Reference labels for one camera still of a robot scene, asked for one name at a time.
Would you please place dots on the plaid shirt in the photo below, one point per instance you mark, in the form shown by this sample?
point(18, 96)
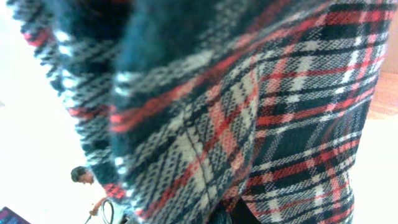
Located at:
point(228, 111)

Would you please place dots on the person in background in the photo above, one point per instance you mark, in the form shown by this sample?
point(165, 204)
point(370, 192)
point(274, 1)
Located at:
point(82, 175)

